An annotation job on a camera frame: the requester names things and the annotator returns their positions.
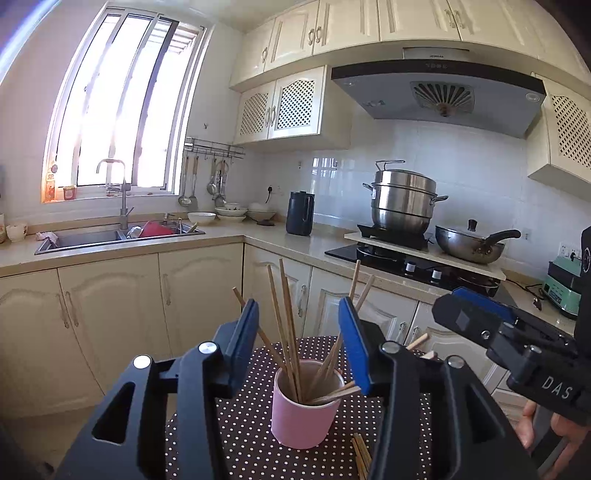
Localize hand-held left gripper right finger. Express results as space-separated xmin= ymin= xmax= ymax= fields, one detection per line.
xmin=338 ymin=296 xmax=539 ymax=480

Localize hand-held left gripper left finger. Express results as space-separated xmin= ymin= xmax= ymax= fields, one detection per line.
xmin=55 ymin=298 xmax=260 ymax=480

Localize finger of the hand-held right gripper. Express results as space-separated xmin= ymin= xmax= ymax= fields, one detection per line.
xmin=451 ymin=286 xmax=575 ymax=344
xmin=431 ymin=293 xmax=536 ymax=365

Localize bunch of wooden chopsticks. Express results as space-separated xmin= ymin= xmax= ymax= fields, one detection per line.
xmin=232 ymin=258 xmax=376 ymax=407

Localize pink cup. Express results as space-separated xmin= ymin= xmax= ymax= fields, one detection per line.
xmin=270 ymin=360 xmax=347 ymax=449

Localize hanging steel utensils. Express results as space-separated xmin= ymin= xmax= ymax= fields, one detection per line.
xmin=207 ymin=159 xmax=230 ymax=208

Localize person's right hand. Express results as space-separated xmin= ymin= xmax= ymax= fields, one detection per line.
xmin=515 ymin=399 xmax=591 ymax=469

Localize steel wok with lid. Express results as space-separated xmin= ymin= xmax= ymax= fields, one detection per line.
xmin=435 ymin=220 xmax=522 ymax=265

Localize green countertop appliance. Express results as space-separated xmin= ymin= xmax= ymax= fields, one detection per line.
xmin=542 ymin=254 xmax=585 ymax=319

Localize black gas stove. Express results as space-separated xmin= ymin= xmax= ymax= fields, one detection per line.
xmin=324 ymin=242 xmax=506 ymax=296

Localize beige stone countertop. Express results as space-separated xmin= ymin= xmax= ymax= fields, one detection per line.
xmin=0 ymin=217 xmax=578 ymax=337

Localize brown polka dot tablecloth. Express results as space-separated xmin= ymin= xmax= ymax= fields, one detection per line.
xmin=164 ymin=336 xmax=435 ymax=480

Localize stacked white bowls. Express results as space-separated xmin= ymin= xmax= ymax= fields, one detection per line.
xmin=247 ymin=202 xmax=278 ymax=222

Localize steel steamer pot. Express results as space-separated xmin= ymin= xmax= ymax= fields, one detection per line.
xmin=362 ymin=160 xmax=448 ymax=236

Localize dark blue kettle jug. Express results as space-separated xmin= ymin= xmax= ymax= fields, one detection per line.
xmin=286 ymin=191 xmax=316 ymax=236

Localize cream lower kitchen cabinets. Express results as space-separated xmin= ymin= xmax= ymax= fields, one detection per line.
xmin=0 ymin=242 xmax=522 ymax=425

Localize red basin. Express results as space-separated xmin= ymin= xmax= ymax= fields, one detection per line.
xmin=139 ymin=220 xmax=176 ymax=238

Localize hanging steel ladle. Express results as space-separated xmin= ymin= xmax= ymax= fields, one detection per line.
xmin=178 ymin=157 xmax=192 ymax=207

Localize hanging steel spatula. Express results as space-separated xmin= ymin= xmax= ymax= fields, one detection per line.
xmin=189 ymin=157 xmax=200 ymax=209

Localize steel faucet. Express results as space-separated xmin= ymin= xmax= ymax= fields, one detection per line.
xmin=96 ymin=158 xmax=136 ymax=232

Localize steel kitchen sink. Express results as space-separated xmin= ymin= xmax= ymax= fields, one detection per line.
xmin=34 ymin=222 xmax=206 ymax=256

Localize grey range hood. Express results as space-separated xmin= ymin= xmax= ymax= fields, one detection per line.
xmin=330 ymin=46 xmax=548 ymax=139

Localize barred kitchen window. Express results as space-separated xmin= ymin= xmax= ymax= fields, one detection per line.
xmin=44 ymin=4 xmax=211 ymax=201

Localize black power cable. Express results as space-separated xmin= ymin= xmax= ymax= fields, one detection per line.
xmin=507 ymin=281 xmax=546 ymax=311

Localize metal utensil rail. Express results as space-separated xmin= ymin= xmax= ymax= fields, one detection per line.
xmin=185 ymin=137 xmax=245 ymax=160

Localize large lattice door wall cabinet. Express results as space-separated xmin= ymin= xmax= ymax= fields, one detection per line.
xmin=526 ymin=74 xmax=591 ymax=190

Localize small lattice door wall cabinet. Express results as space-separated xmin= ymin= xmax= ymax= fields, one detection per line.
xmin=233 ymin=66 xmax=352 ymax=151

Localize cream upper wall cabinets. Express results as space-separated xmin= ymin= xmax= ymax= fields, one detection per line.
xmin=228 ymin=0 xmax=591 ymax=93

